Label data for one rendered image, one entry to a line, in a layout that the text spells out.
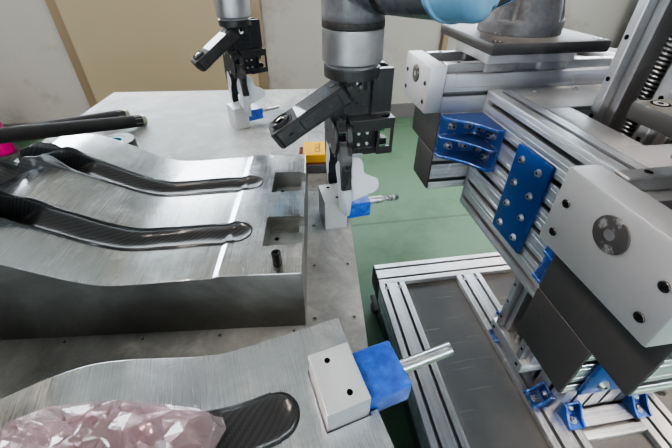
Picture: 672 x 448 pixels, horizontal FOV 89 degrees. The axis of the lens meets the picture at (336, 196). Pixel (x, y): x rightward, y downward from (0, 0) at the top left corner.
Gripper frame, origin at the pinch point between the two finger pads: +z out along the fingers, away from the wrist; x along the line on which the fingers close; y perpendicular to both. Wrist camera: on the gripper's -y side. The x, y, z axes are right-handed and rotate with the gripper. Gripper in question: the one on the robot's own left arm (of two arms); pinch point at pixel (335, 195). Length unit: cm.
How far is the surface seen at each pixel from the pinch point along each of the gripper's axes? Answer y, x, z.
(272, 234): -10.6, -8.8, -1.7
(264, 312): -12.7, -17.8, 1.8
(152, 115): -38, 56, 5
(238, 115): -14.7, 40.6, 0.9
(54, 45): -138, 247, 19
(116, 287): -26.9, -15.2, -3.4
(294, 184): -6.2, 1.7, -2.1
